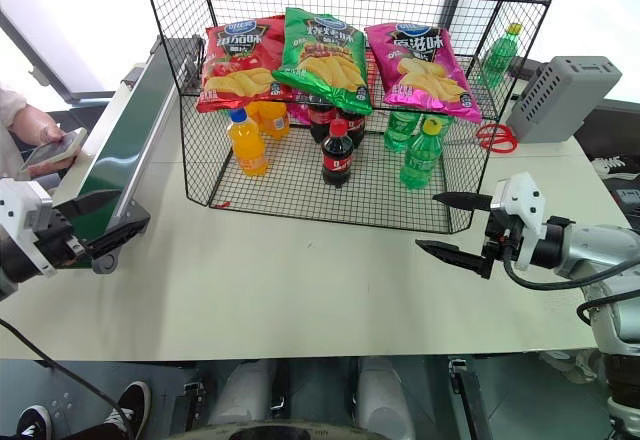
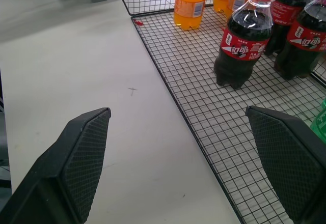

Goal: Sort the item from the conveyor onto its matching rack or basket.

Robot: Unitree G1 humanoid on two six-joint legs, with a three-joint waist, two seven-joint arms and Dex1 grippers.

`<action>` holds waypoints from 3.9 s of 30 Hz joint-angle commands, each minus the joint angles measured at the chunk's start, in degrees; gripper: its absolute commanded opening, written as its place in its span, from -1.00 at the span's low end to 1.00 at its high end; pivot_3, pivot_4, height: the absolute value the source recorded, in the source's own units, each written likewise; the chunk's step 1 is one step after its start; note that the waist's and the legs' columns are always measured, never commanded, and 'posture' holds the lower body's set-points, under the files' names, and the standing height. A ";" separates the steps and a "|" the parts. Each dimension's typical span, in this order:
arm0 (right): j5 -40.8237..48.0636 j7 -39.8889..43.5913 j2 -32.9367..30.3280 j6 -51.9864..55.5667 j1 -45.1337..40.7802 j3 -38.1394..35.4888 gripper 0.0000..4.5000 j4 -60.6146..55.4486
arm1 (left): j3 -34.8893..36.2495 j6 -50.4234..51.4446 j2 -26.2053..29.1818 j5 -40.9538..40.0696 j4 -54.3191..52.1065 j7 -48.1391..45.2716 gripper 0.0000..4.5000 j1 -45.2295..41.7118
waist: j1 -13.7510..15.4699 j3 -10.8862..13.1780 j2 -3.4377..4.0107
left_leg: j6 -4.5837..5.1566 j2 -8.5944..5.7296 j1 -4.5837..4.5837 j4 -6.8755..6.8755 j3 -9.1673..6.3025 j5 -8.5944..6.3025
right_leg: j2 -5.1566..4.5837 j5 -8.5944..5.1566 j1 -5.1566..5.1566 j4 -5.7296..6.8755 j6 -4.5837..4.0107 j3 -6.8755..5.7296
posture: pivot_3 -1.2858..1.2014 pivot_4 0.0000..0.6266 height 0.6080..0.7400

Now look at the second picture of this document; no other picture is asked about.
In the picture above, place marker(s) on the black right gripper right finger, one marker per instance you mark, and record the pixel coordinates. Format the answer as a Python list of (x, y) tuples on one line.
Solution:
[(290, 163)]

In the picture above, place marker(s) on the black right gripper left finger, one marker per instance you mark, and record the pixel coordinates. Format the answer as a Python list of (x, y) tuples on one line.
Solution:
[(63, 168)]

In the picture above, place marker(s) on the green soda bottle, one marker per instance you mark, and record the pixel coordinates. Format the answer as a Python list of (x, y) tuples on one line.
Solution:
[(320, 126)]

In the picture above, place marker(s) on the cola bottle with red label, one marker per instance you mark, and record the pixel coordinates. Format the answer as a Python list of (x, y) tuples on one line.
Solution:
[(285, 12), (301, 43)]

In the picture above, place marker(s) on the cola bottle with red cap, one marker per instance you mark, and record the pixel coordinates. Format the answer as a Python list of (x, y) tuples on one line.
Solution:
[(242, 43)]

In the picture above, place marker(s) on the small red scrap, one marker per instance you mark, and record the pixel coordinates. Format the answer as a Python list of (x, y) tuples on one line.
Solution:
[(138, 23)]

